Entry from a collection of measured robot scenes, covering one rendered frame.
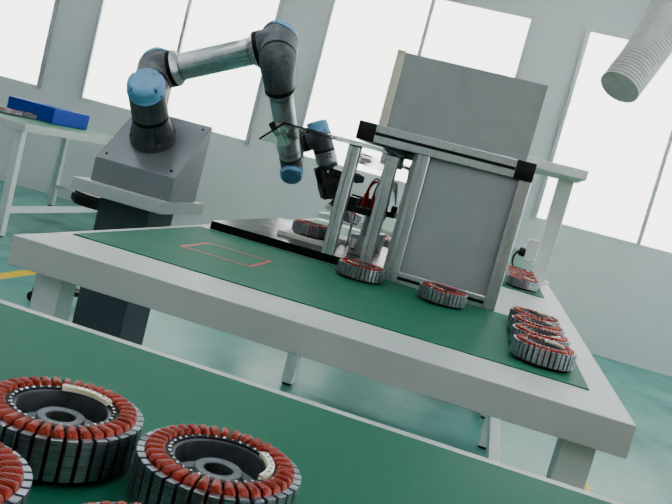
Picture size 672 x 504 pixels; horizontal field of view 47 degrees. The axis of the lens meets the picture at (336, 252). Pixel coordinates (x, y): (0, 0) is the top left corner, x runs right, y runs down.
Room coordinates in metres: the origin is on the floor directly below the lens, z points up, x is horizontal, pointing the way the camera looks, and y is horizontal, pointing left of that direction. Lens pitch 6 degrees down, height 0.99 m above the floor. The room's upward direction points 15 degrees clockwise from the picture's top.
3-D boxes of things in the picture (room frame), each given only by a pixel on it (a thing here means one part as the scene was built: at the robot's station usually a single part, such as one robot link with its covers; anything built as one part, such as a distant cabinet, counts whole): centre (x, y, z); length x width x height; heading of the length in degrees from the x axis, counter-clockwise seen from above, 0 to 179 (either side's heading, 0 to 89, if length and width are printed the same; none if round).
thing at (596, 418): (2.23, -0.18, 0.72); 2.20 x 1.01 x 0.05; 169
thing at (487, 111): (2.21, -0.25, 1.22); 0.44 x 0.39 x 0.20; 169
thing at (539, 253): (3.06, -0.68, 0.98); 0.37 x 0.35 x 0.46; 169
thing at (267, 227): (2.28, 0.05, 0.76); 0.64 x 0.47 x 0.02; 169
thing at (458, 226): (1.89, -0.27, 0.91); 0.28 x 0.03 x 0.32; 79
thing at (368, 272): (1.79, -0.07, 0.77); 0.11 x 0.11 x 0.04
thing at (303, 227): (2.16, 0.08, 0.80); 0.11 x 0.11 x 0.04
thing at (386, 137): (2.22, -0.25, 1.09); 0.68 x 0.44 x 0.05; 169
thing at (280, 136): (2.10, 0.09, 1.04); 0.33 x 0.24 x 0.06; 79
